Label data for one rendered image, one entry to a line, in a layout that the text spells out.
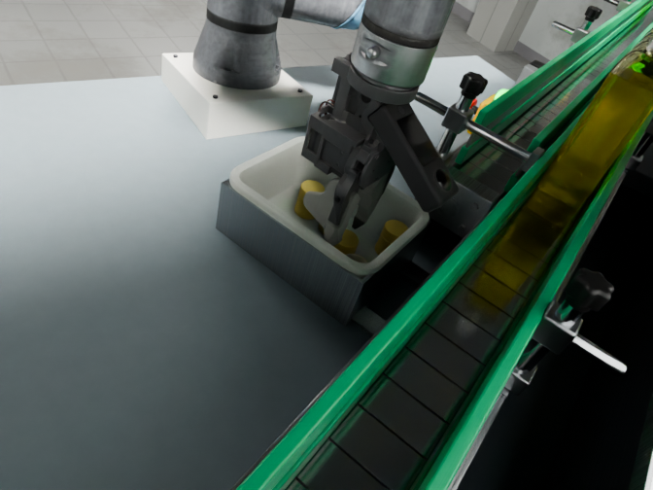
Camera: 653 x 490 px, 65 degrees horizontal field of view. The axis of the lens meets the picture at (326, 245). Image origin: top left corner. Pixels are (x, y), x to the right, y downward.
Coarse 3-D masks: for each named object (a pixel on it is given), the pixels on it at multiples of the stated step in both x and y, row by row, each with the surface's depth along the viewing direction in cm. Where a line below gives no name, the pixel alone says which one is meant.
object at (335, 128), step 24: (336, 72) 51; (336, 96) 53; (360, 96) 51; (384, 96) 48; (408, 96) 49; (312, 120) 54; (336, 120) 54; (360, 120) 53; (312, 144) 56; (336, 144) 53; (360, 144) 52; (336, 168) 55; (384, 168) 56
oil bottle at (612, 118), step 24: (624, 72) 53; (648, 72) 52; (600, 96) 55; (624, 96) 54; (648, 96) 52; (600, 120) 56; (624, 120) 55; (576, 144) 58; (600, 144) 57; (624, 144) 56; (552, 168) 61; (576, 168) 60; (600, 168) 58; (552, 192) 63; (576, 192) 61; (552, 216) 64
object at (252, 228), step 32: (224, 192) 64; (224, 224) 67; (256, 224) 63; (256, 256) 66; (288, 256) 62; (320, 256) 59; (320, 288) 61; (352, 288) 58; (352, 320) 62; (384, 320) 63
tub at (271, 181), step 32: (256, 160) 66; (288, 160) 72; (256, 192) 61; (288, 192) 74; (384, 192) 69; (288, 224) 59; (352, 224) 73; (384, 224) 71; (416, 224) 64; (384, 256) 58
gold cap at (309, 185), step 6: (306, 180) 70; (312, 180) 70; (300, 186) 69; (306, 186) 69; (312, 186) 69; (318, 186) 70; (300, 192) 69; (300, 198) 69; (300, 204) 70; (294, 210) 71; (300, 210) 70; (306, 210) 70; (300, 216) 71; (306, 216) 71; (312, 216) 71
